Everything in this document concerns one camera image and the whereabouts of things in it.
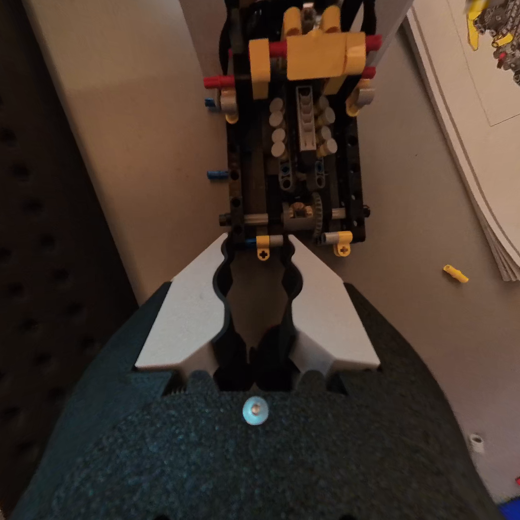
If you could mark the scattered lego pins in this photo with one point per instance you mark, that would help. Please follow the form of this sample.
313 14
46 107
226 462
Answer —
455 273

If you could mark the partly built lego car chassis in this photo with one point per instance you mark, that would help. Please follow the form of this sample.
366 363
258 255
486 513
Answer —
300 142

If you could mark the black mat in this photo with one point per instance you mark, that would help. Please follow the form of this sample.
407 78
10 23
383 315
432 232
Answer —
48 243

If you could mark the open instruction booklet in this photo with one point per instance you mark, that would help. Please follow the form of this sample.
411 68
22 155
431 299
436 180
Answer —
479 122

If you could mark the blue plastic bin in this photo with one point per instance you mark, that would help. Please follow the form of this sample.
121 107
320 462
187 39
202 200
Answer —
510 512

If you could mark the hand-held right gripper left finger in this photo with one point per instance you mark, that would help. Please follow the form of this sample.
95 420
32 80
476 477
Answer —
183 325

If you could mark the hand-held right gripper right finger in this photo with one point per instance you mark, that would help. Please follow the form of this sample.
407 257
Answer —
337 325

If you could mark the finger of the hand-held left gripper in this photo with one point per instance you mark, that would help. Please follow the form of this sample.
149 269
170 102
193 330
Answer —
392 24
205 28

